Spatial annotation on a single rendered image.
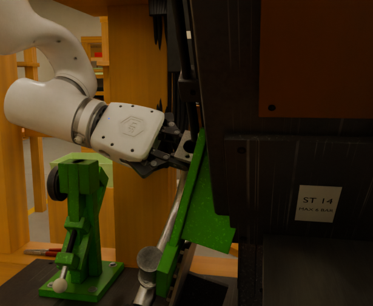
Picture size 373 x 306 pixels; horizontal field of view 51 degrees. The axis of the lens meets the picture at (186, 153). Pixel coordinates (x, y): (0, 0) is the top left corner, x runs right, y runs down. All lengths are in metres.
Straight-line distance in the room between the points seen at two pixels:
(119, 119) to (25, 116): 0.16
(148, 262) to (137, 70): 0.49
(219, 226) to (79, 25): 11.04
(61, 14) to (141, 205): 10.88
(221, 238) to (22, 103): 0.39
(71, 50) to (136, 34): 0.24
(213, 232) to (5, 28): 0.40
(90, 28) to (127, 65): 10.44
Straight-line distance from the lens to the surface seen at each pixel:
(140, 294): 0.65
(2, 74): 1.10
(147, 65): 0.90
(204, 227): 0.54
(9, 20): 0.61
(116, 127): 0.64
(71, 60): 0.72
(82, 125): 0.64
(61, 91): 0.69
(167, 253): 0.54
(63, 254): 0.83
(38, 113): 0.68
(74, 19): 11.55
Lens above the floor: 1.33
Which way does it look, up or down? 10 degrees down
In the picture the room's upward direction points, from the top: straight up
